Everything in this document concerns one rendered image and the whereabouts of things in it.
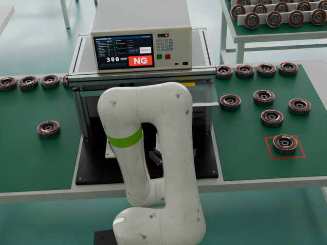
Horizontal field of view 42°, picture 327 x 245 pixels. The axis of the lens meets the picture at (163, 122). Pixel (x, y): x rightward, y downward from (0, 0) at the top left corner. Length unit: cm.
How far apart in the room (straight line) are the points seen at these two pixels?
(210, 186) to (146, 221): 62
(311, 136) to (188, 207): 105
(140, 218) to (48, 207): 163
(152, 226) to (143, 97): 40
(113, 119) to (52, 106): 124
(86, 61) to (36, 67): 236
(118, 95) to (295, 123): 124
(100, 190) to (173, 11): 88
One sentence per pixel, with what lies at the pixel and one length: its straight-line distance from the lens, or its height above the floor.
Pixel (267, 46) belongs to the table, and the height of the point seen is 20.
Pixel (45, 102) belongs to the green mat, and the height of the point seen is 75.
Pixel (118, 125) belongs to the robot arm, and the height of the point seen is 135.
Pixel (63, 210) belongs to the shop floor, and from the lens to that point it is 289.
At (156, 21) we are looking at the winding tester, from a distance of 193.
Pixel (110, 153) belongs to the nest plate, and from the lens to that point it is 203.
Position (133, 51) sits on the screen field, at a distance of 191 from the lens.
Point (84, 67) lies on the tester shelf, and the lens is 204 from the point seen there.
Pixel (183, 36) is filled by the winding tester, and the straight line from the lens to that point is 189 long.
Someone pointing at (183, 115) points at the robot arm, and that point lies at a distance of 124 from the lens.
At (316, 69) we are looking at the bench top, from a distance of 275.
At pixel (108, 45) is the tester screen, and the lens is 191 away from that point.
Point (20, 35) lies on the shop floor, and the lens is 512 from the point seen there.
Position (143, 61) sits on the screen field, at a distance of 194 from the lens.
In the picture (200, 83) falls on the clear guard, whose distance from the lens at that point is 195.
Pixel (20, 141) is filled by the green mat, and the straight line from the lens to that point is 228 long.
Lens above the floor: 214
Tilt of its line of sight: 39 degrees down
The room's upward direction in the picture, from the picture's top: 3 degrees counter-clockwise
